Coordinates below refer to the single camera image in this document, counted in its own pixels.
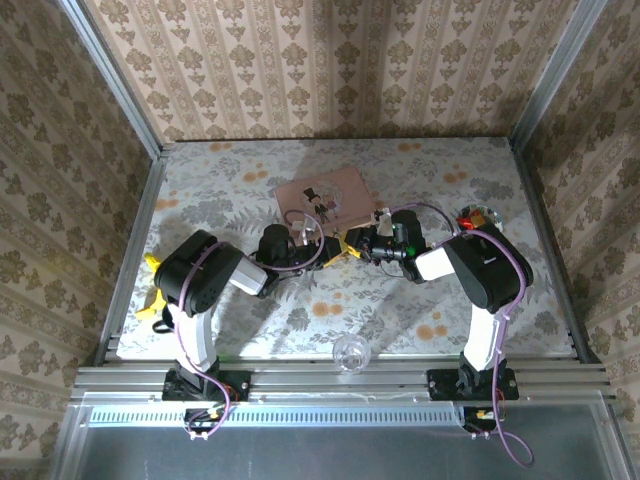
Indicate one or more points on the brass padlock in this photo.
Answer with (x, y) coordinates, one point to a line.
(351, 246)

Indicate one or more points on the silver key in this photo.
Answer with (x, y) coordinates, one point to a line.
(336, 232)

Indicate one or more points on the pink box with cartoon couple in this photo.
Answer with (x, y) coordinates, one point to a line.
(345, 192)

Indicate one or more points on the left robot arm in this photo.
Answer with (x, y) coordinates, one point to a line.
(195, 280)

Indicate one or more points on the red wrapped candy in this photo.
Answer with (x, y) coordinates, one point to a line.
(465, 222)

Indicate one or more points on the gold wrapped candy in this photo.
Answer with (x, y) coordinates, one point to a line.
(477, 219)

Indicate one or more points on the clear glass cup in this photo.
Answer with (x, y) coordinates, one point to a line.
(351, 352)

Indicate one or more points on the glass candy bowl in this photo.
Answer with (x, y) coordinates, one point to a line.
(487, 215)

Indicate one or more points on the yellow spring clamp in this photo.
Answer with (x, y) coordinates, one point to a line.
(150, 305)

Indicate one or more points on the black connector box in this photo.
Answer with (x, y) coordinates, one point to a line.
(480, 419)
(200, 419)

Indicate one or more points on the grey metal sheet panel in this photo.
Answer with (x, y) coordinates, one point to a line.
(325, 452)

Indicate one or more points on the aluminium cross rail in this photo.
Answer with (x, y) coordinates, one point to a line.
(325, 382)

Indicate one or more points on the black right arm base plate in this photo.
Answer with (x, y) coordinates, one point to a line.
(442, 385)

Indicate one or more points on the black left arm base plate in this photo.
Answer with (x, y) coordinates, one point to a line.
(235, 385)

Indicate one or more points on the aluminium side rail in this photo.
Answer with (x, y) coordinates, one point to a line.
(135, 240)
(550, 240)

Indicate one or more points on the aluminium upright post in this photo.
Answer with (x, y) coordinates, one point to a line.
(115, 80)
(555, 75)

